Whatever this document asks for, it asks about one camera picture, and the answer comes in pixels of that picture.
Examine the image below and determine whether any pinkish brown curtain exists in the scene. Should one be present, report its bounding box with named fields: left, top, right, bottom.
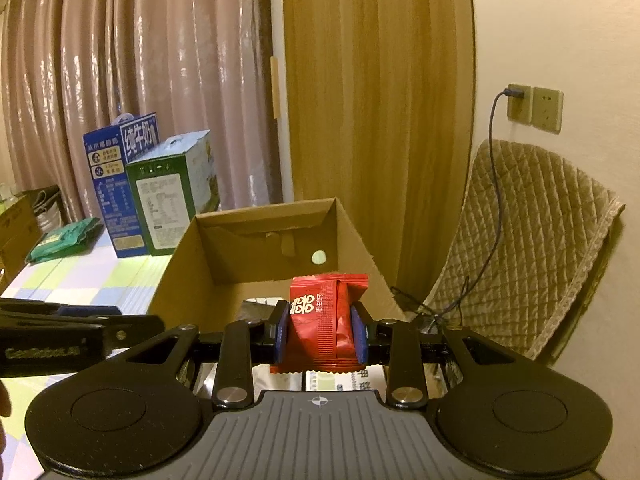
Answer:
left=1, top=0, right=282, bottom=220

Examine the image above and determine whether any charger cable on wall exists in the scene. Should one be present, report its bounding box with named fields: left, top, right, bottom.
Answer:
left=389, top=88, right=526, bottom=334

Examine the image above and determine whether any brown cardboard box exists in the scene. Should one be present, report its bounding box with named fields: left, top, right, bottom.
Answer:
left=149, top=198, right=404, bottom=333

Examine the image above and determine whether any wall power socket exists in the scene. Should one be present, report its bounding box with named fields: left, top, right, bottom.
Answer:
left=506, top=84, right=564, bottom=134

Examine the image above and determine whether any silver foil bag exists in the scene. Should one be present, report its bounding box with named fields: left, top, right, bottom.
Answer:
left=193, top=297, right=304, bottom=408

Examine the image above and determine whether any red snack packet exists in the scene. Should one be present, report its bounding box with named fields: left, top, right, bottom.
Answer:
left=271, top=273, right=369, bottom=374

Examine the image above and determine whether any green wet wipes pack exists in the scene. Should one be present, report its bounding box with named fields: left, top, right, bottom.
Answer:
left=25, top=217, right=104, bottom=264

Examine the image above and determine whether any brown paper bag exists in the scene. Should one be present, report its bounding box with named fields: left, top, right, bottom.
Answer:
left=0, top=195, right=41, bottom=284

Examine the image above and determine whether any white green medicine box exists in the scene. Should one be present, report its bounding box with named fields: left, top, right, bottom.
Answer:
left=305, top=365, right=386, bottom=393

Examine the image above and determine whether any quilted chair cover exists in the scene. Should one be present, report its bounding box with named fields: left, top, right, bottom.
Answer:
left=426, top=140, right=625, bottom=364

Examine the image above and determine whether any green milk carton box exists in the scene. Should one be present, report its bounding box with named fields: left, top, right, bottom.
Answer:
left=126, top=129, right=220, bottom=256

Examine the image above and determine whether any blue milk carton box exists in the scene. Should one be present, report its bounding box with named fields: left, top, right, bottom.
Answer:
left=84, top=113, right=160, bottom=258

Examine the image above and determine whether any person's hand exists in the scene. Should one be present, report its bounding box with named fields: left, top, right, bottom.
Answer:
left=0, top=382, right=12, bottom=453

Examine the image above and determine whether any wooden door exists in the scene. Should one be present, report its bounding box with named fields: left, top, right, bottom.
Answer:
left=283, top=0, right=475, bottom=299

